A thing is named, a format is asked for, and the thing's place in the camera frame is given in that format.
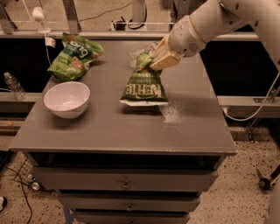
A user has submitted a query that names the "grey drawer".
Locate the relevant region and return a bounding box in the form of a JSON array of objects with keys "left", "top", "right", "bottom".
[
  {"left": 73, "top": 212, "right": 190, "bottom": 224},
  {"left": 33, "top": 167, "right": 218, "bottom": 192},
  {"left": 58, "top": 192, "right": 200, "bottom": 212}
]

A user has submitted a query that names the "top grey drawer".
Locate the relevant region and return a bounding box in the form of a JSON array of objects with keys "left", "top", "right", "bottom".
[{"left": 33, "top": 167, "right": 218, "bottom": 192}]

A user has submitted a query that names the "white bowl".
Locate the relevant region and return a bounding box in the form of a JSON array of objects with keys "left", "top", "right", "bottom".
[{"left": 44, "top": 81, "right": 90, "bottom": 119}]

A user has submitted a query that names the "clear plastic water bottle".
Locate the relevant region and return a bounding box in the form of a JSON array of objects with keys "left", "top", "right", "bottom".
[{"left": 129, "top": 42, "right": 158, "bottom": 68}]

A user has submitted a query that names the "middle grey drawer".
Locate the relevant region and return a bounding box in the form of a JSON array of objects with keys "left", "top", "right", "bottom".
[{"left": 58, "top": 192, "right": 200, "bottom": 212}]

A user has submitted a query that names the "grey drawer cabinet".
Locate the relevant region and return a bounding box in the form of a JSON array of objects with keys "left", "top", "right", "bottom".
[{"left": 11, "top": 40, "right": 235, "bottom": 215}]

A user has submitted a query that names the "black caster wheel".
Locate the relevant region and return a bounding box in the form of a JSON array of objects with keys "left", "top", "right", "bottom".
[{"left": 256, "top": 170, "right": 271, "bottom": 191}]

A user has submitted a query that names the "green snack bag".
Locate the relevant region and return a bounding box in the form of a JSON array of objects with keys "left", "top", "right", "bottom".
[{"left": 47, "top": 32, "right": 103, "bottom": 81}]

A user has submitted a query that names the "water bottle on side shelf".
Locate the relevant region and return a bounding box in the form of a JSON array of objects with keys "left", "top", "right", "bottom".
[{"left": 3, "top": 72, "right": 27, "bottom": 101}]

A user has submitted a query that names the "white webcam on stand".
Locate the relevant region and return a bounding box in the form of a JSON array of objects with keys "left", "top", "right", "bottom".
[{"left": 31, "top": 7, "right": 52, "bottom": 34}]

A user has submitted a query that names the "black floor cable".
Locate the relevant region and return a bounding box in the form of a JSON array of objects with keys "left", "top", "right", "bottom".
[{"left": 2, "top": 164, "right": 34, "bottom": 224}]

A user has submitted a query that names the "white cable at right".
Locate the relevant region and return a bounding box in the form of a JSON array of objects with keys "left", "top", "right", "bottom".
[{"left": 221, "top": 71, "right": 280, "bottom": 123}]

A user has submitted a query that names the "bottom grey drawer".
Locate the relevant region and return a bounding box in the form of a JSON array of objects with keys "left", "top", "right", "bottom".
[{"left": 73, "top": 212, "right": 190, "bottom": 224}]

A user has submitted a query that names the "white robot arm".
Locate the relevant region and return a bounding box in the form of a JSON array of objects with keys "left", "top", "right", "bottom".
[{"left": 150, "top": 0, "right": 280, "bottom": 70}]

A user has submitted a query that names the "green Kettle jalapeno chip bag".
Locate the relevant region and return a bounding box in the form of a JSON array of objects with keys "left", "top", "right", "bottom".
[{"left": 120, "top": 52, "right": 168, "bottom": 107}]

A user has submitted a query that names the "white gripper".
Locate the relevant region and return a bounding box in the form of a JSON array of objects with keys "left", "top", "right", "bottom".
[{"left": 149, "top": 16, "right": 206, "bottom": 71}]

